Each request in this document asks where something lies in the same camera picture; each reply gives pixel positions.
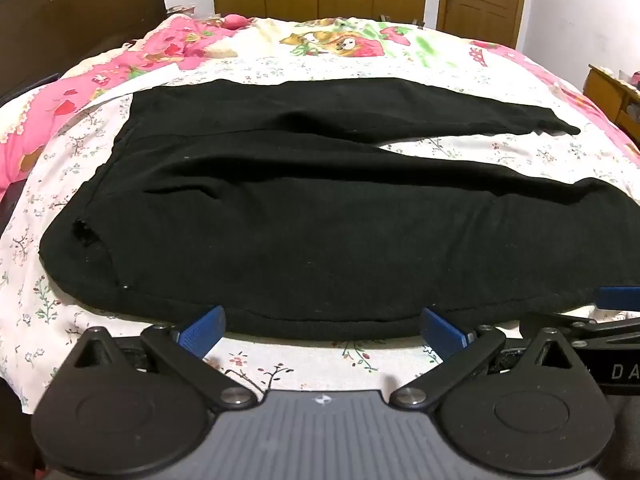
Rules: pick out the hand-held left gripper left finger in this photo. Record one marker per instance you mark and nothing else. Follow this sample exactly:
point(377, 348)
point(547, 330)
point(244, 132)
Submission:
point(202, 329)

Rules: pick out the wooden door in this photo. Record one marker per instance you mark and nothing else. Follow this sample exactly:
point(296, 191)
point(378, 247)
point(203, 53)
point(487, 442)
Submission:
point(482, 0)

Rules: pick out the wooden nightstand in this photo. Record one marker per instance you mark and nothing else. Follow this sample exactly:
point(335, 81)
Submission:
point(607, 95)

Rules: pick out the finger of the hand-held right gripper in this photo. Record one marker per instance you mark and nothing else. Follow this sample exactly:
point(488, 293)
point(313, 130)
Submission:
point(575, 324)
point(617, 299)

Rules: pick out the black pants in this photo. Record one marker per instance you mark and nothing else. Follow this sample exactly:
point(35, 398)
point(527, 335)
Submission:
point(300, 220)

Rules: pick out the pink strawberry printed quilt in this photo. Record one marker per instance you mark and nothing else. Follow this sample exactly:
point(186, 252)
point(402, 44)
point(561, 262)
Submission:
point(165, 50)

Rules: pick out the white floral bed sheet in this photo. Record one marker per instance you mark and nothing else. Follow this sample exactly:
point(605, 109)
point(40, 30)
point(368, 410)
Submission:
point(60, 170)

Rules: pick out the dark wooden headboard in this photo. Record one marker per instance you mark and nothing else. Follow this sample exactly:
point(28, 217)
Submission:
point(75, 5)

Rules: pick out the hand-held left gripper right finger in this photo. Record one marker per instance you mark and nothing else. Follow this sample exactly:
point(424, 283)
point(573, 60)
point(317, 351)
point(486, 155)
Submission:
point(442, 331)

